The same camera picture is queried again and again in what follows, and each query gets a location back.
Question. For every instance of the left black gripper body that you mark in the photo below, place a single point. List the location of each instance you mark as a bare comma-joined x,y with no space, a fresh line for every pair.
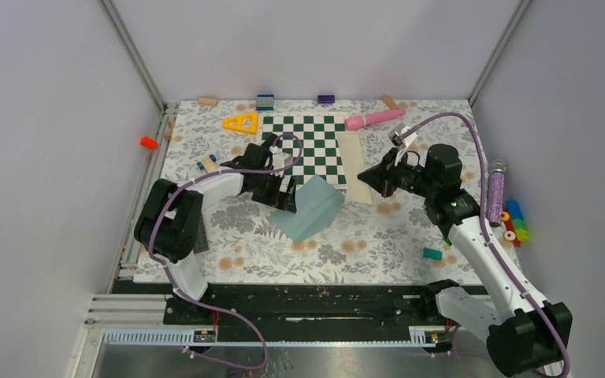
267,189

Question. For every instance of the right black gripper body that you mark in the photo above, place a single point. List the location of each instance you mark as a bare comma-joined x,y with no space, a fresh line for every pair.
405,176

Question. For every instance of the grey-blue envelope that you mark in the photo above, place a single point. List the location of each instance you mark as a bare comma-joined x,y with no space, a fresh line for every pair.
318,203

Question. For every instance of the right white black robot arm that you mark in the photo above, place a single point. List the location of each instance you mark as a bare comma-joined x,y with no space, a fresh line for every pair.
522,330

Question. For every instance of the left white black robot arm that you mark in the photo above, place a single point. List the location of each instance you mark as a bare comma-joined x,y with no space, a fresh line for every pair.
169,223

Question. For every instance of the pink toy microphone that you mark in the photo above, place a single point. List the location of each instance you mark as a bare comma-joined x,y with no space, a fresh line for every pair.
357,122

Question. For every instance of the green white chessboard mat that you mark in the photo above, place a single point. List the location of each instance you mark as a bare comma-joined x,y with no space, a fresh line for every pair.
321,155

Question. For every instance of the floral patterned table mat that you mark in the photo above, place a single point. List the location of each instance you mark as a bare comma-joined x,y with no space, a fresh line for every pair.
377,243

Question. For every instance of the wooden toy car blue wheels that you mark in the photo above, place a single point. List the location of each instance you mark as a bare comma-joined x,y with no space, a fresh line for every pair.
208,163

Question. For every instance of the yellow triangle toy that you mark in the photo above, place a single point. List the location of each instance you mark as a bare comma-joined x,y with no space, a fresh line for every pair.
245,123

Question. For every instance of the right wooden cylinder peg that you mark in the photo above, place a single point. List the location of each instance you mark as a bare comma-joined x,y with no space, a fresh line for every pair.
389,102

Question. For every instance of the wooden cylinder peg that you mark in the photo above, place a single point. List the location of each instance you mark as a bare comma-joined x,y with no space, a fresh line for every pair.
205,101
389,102

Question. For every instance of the teal small block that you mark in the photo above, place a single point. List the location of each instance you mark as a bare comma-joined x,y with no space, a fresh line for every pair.
433,254

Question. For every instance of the purple glitter microphone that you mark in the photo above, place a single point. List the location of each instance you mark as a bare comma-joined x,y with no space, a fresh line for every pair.
496,185

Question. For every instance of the blue grey lego brick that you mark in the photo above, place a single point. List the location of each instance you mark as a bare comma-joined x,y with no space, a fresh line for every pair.
264,102

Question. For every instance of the grey lego baseplate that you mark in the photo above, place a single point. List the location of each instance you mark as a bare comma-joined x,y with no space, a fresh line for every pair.
201,240

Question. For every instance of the purple lego brick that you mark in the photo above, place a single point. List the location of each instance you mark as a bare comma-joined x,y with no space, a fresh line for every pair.
325,99

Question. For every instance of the left wooden cylinder peg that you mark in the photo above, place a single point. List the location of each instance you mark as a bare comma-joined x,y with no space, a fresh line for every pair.
205,101

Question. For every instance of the colourful block toy pile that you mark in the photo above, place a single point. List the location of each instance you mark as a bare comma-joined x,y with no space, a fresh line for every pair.
514,221

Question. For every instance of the orange red small cylinder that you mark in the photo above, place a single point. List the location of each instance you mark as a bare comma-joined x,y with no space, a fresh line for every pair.
149,143

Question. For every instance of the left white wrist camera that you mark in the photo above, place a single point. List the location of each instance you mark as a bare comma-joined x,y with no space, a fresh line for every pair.
280,159

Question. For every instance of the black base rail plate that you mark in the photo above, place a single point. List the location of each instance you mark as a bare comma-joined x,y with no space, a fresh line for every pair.
300,312

